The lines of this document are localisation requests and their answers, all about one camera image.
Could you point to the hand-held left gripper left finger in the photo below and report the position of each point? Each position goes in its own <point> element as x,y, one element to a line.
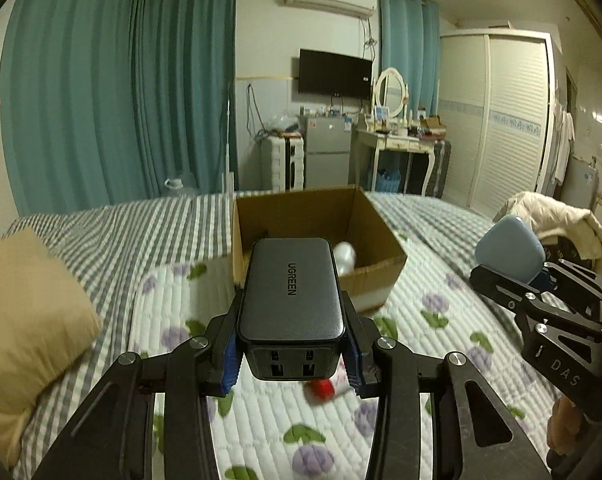
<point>229,360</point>

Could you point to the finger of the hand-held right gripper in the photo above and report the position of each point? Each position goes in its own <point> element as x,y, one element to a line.
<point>501,287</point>
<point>581,280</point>

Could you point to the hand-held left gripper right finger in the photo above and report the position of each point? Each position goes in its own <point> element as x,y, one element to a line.
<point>352,360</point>

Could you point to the light blue earbud case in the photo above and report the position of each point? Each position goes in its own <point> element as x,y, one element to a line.
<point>511,250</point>

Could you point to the grey power charger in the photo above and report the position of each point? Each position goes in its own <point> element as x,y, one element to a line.
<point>291,285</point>

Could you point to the white rounded device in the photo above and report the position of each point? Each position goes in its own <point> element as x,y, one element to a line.
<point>345,257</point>

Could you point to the brown cardboard box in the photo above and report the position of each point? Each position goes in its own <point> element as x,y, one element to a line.
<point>291,210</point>

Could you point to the person's right hand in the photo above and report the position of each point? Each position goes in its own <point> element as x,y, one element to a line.
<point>565,425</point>

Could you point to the red-capped white bottle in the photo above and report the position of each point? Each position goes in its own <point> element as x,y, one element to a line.
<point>321,390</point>

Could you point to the cream puffer jacket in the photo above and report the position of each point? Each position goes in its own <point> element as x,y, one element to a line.
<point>556,215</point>

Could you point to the floral quilted mat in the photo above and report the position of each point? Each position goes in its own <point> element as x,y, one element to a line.
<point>431,360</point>

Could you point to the dark suitcase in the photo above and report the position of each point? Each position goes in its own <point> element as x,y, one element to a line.
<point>438,170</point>

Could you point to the hanging white towels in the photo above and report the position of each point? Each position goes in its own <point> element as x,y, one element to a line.
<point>561,145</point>

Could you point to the white louvred wardrobe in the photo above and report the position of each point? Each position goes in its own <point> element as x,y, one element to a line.
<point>506,125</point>

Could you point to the clear water jug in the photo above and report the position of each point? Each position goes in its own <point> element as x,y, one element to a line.
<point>183,187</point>

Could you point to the white dressing table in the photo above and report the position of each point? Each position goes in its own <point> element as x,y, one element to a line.
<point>396,142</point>

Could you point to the white ribbed suitcase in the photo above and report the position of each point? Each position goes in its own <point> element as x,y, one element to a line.
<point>276,162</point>

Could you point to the tan pillow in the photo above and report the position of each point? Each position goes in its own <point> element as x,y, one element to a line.
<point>26,320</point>

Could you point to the grey small fridge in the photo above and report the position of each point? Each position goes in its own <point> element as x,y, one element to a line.
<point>327,152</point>

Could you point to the white oval mirror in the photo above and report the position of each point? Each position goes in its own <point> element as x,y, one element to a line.
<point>391,92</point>

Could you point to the white pole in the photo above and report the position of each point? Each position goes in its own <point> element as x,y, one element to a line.
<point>229,135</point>

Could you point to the clear plastic bag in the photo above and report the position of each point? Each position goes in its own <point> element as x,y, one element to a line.
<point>281,124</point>

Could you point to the narrow green curtain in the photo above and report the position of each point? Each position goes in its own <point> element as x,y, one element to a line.
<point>408,45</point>

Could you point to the green corner curtain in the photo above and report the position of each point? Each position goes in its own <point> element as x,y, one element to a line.
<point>191,85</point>

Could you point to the wide green curtain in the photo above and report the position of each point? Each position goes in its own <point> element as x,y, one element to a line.
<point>71,100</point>

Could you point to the black wall television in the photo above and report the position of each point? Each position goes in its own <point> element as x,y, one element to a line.
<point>335,74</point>

